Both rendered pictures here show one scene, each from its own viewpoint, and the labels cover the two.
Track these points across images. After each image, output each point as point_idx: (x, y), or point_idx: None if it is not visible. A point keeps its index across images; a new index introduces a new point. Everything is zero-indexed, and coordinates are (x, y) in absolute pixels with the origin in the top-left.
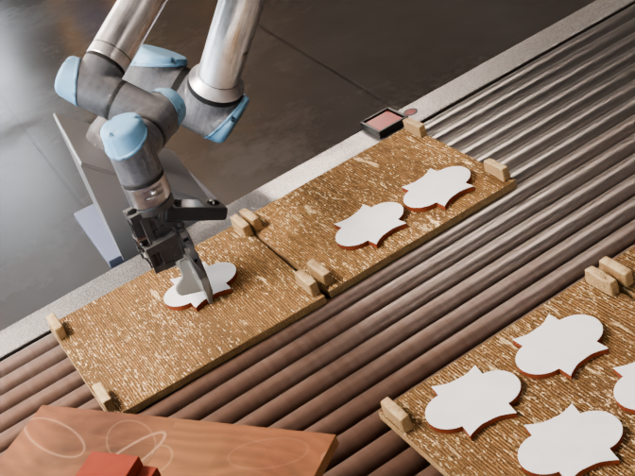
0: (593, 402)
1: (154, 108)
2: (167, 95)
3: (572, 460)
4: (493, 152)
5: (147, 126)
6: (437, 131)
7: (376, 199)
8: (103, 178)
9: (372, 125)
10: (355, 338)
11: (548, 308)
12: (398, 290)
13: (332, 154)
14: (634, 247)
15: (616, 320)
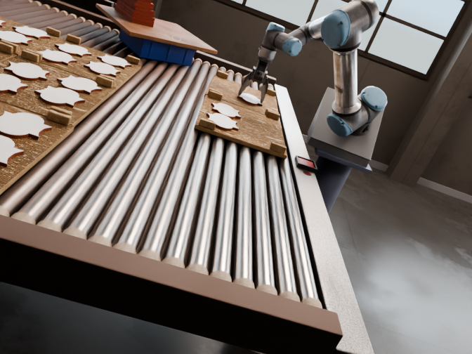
0: (76, 57)
1: (284, 34)
2: (290, 38)
3: (69, 46)
4: (230, 147)
5: (275, 32)
6: (273, 159)
7: (241, 122)
8: (323, 97)
9: (306, 160)
10: (179, 88)
11: (119, 80)
12: (186, 100)
13: (302, 152)
14: (107, 93)
15: (90, 74)
